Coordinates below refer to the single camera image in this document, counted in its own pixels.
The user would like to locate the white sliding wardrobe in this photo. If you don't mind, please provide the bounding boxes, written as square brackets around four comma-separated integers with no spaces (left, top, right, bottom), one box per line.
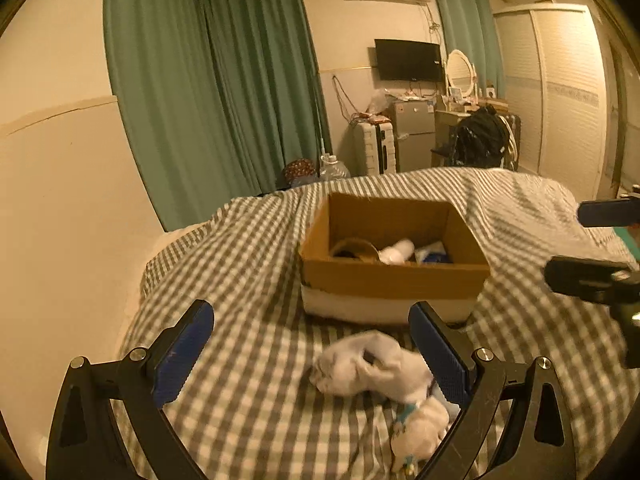
[492,3,609,197]

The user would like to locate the blue and white packet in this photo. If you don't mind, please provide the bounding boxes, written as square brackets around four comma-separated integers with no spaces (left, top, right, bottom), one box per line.
[414,241,454,265]

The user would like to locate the patterned fabric bag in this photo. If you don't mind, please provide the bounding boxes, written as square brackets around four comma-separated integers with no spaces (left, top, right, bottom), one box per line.
[282,158,319,190]

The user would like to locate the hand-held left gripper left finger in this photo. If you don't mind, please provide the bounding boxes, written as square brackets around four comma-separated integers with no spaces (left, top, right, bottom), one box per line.
[46,300,216,480]

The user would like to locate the light green curtain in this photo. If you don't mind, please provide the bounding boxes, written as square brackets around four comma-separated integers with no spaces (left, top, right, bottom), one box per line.
[429,0,507,97]

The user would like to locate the black wall television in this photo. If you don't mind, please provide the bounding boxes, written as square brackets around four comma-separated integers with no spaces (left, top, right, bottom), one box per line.
[374,38,444,82]

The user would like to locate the white plush toy teal trim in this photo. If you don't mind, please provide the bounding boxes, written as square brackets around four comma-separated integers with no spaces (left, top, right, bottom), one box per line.
[390,396,452,474]

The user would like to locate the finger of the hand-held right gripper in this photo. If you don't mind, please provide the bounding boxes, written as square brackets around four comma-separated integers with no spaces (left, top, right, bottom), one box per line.
[544,255,633,305]
[577,198,640,229]

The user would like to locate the white sock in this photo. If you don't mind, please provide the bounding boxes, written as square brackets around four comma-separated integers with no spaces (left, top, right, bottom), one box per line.
[309,330,437,402]

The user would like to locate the brown tape roll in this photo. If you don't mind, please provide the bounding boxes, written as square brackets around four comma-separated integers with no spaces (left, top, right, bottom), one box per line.
[331,238,381,262]

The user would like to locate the grey checkered blanket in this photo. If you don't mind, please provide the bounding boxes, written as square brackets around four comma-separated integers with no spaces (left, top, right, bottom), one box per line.
[117,166,640,480]

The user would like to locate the white oval vanity mirror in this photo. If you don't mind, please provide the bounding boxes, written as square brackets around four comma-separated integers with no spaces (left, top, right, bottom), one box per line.
[445,49,479,99]

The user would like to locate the hanging wall cables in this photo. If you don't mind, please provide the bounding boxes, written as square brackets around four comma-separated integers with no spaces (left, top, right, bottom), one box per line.
[332,74,363,123]

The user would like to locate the white suitcase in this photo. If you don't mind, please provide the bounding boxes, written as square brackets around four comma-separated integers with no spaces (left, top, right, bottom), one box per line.
[354,120,394,176]

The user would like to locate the cardboard box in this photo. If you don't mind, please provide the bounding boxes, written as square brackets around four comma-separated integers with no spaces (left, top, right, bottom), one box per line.
[299,191,492,329]

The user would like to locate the silver mini fridge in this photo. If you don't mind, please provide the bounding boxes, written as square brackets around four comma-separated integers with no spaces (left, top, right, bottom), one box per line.
[390,100,437,174]

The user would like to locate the beige dressing table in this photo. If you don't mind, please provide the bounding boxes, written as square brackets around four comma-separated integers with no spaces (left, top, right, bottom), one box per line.
[433,104,510,162]

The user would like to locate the black backpack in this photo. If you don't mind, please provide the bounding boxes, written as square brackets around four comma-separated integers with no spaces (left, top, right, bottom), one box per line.
[451,108,509,167]

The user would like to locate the clear water jug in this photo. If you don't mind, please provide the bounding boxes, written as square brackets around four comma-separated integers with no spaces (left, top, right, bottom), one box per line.
[318,153,351,181]

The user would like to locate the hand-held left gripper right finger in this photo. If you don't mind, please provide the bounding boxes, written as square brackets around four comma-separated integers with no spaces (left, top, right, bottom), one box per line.
[407,301,582,480]

